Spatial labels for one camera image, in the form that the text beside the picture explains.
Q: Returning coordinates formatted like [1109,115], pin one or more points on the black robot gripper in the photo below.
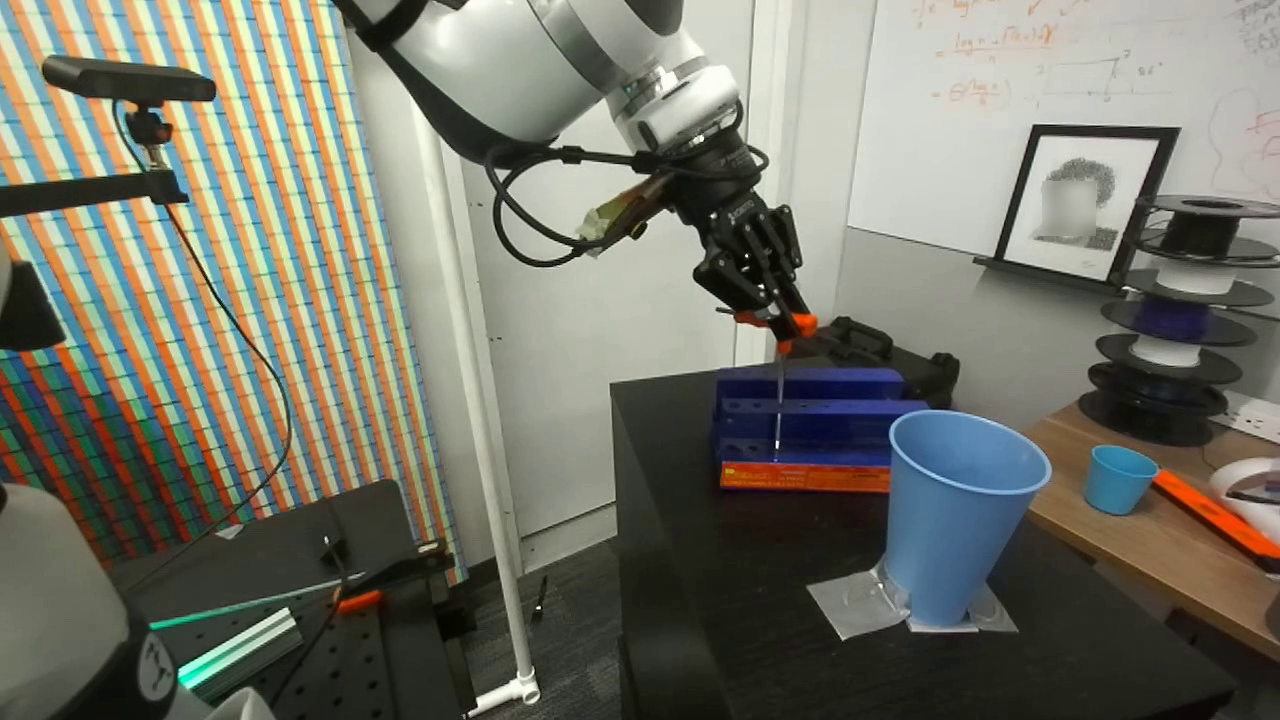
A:
[748,245]

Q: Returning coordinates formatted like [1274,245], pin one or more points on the orange object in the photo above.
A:
[785,331]

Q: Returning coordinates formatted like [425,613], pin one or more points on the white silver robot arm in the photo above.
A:
[599,82]

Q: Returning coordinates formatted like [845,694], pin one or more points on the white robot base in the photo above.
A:
[62,618]

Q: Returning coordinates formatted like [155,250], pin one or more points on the large blue cup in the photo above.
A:
[953,501]

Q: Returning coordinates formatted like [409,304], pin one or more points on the small blue cup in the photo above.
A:
[1118,477]

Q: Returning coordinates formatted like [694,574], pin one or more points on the black bag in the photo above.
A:
[862,347]

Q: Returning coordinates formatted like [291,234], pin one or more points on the blue plastic rack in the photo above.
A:
[809,412]

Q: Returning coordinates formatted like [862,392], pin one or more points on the whiteboard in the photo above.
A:
[953,90]

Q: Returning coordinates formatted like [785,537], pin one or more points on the black side table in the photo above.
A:
[762,606]

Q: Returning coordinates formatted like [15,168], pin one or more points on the black framed picture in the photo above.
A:
[1080,198]

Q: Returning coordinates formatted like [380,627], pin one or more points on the stack of filament spools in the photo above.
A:
[1164,363]

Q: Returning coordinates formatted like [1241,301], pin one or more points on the white pole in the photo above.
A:
[479,387]

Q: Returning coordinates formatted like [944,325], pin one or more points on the wooden table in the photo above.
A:
[1163,545]

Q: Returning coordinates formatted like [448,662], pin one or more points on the black breadboard plate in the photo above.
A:
[326,613]

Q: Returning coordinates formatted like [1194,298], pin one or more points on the orange ruler tool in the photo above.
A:
[1216,516]

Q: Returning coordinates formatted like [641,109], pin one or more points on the white tape roll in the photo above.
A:
[1253,490]

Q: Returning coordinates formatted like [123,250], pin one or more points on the black mounting bar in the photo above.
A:
[90,190]

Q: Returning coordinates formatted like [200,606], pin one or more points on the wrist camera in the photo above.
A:
[623,219]

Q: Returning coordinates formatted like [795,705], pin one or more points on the orange base plate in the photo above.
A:
[805,477]

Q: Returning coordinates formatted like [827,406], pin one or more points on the black stereo camera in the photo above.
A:
[126,82]

